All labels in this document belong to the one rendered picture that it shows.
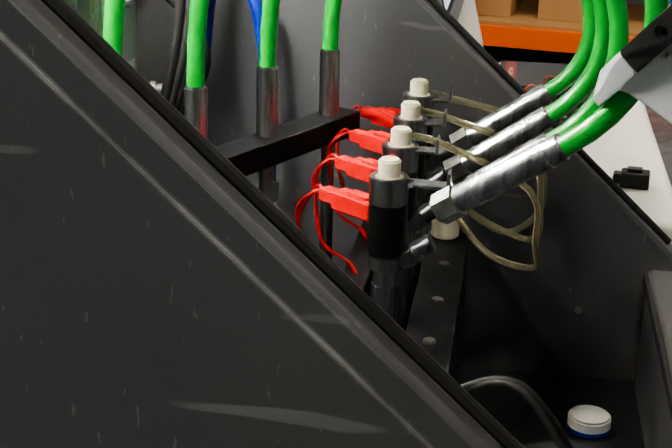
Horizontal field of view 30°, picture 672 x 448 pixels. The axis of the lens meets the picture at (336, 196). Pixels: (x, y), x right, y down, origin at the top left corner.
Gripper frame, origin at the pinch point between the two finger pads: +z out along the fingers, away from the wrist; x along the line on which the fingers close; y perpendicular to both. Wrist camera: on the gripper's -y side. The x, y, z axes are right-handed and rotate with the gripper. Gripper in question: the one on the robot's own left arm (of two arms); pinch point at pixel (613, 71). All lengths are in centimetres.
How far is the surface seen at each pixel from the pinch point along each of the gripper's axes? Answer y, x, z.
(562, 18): -47, 453, 327
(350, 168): -8.1, 4.9, 28.3
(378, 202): -3.9, -2.8, 20.0
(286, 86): -20, 18, 42
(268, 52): -20.0, 7.3, 29.3
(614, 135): 4, 62, 51
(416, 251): 0.3, -1.7, 21.4
